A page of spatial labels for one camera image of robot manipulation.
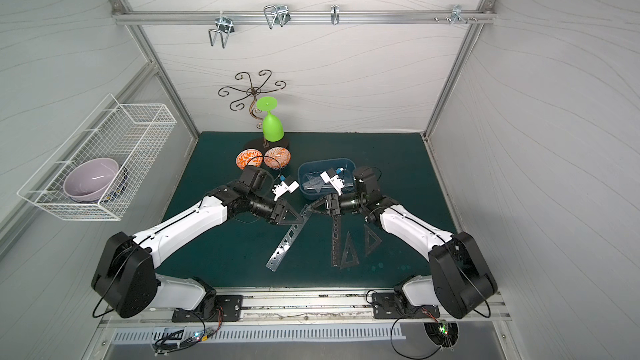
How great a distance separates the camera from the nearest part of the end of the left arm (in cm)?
68

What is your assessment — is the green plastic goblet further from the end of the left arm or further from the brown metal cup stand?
the end of the left arm

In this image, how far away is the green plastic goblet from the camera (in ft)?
2.88

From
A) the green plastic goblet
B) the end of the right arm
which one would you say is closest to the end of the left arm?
the end of the right arm

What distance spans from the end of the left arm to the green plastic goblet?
1.06 feet
